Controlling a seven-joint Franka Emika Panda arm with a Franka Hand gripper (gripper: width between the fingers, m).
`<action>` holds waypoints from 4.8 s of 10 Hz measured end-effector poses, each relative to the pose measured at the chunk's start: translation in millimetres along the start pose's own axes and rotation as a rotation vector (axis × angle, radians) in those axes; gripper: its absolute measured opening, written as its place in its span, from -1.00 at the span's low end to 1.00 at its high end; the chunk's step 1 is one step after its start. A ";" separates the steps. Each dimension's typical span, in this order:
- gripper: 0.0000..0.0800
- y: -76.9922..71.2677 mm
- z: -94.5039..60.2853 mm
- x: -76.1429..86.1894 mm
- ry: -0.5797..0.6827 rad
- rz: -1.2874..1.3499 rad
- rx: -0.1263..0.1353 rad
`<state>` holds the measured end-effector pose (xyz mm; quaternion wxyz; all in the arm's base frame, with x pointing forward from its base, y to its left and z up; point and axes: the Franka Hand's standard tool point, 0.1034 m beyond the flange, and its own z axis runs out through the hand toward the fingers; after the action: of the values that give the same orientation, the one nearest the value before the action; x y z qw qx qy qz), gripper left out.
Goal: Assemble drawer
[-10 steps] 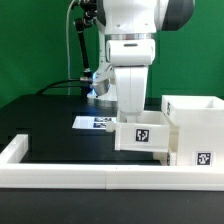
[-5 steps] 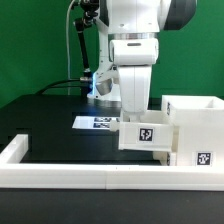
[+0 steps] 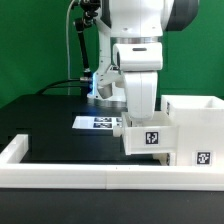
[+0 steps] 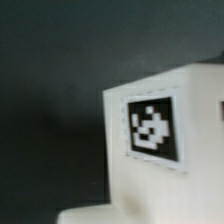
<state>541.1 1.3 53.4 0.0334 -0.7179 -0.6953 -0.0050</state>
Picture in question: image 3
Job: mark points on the white drawer cabinet frame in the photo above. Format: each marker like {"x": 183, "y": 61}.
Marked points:
{"x": 200, "y": 122}

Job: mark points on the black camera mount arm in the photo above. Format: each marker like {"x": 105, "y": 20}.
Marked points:
{"x": 89, "y": 8}

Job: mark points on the white plain drawer box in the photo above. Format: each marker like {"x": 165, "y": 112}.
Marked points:
{"x": 156, "y": 136}

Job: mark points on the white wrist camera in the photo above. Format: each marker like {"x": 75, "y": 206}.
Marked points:
{"x": 138, "y": 57}

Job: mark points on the white drawer box with knob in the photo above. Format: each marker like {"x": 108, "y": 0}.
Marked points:
{"x": 166, "y": 159}

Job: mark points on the white L-shaped obstacle fence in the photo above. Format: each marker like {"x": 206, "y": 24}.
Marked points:
{"x": 14, "y": 173}

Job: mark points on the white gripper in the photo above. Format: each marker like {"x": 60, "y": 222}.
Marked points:
{"x": 140, "y": 90}

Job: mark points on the paper sheet with markers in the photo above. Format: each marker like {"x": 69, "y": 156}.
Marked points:
{"x": 96, "y": 122}

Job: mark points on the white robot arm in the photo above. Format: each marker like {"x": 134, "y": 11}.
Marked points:
{"x": 134, "y": 22}

